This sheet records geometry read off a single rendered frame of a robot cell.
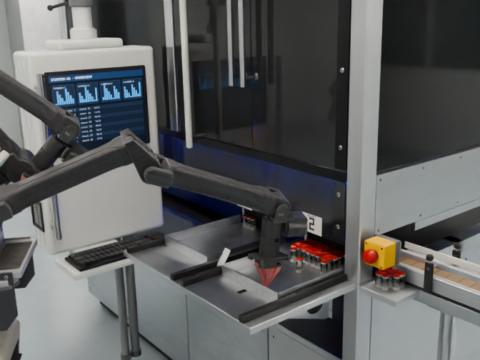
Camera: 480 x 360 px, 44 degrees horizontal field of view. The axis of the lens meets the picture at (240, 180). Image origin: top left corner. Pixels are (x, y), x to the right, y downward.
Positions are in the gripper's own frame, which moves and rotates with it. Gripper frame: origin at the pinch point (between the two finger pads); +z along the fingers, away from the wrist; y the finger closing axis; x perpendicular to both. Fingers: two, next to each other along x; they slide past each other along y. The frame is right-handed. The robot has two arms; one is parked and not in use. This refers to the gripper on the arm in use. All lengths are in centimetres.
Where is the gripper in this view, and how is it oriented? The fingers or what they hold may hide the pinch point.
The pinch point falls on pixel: (265, 285)
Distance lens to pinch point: 169.9
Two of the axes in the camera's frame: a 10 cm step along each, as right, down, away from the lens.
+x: -6.1, -2.0, 7.7
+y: 7.9, -0.4, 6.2
